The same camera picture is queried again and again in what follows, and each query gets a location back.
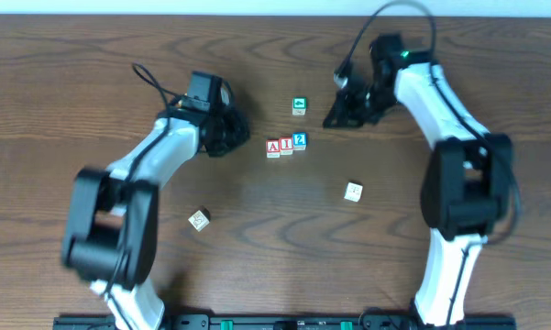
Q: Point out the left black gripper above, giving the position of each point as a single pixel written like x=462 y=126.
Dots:
x=229 y=133

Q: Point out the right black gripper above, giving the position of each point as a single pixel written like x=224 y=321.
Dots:
x=358 y=106

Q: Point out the blue number 2 block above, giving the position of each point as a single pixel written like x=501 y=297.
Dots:
x=299 y=141

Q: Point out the red letter A block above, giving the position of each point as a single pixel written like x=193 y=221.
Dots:
x=273 y=148

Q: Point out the red letter I block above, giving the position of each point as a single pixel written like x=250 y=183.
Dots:
x=286 y=146

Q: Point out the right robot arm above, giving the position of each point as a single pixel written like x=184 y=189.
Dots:
x=467 y=189

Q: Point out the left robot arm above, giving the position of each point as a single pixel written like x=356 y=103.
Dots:
x=111 y=233

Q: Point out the green number 4 block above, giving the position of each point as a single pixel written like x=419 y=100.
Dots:
x=299 y=106

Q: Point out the plain white wooden block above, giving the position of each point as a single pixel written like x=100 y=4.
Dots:
x=353 y=192

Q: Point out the dark red sided block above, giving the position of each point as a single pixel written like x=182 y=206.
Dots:
x=200 y=219

